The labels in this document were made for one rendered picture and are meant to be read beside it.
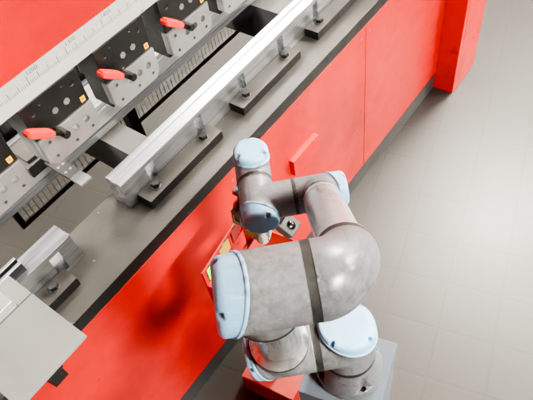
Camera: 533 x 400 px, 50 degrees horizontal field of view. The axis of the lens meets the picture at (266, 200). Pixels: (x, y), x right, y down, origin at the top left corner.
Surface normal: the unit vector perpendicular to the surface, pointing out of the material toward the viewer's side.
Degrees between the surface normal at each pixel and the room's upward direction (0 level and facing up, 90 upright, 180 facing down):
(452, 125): 0
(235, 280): 12
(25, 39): 90
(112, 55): 90
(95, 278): 0
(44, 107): 90
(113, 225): 0
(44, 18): 90
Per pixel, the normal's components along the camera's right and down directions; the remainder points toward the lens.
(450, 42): -0.58, 0.69
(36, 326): -0.12, -0.61
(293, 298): 0.01, 0.16
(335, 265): 0.18, -0.38
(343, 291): 0.38, 0.18
